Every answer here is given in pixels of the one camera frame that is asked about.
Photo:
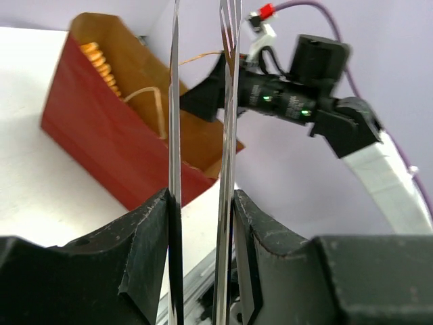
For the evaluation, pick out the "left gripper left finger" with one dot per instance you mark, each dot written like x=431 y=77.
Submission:
x=110 y=276

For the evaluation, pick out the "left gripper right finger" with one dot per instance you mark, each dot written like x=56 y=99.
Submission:
x=286 y=279

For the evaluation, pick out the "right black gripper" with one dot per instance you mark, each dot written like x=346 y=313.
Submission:
x=317 y=67

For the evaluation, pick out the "metal serving tongs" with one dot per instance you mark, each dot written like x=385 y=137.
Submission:
x=186 y=128

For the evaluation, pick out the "red paper bag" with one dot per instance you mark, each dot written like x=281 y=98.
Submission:
x=121 y=141

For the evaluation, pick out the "long orange baguette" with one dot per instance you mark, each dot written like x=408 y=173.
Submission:
x=96 y=57

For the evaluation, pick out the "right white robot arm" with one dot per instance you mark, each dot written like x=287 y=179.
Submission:
x=357 y=137

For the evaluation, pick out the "aluminium frame rail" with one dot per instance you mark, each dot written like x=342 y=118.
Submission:
x=197 y=293

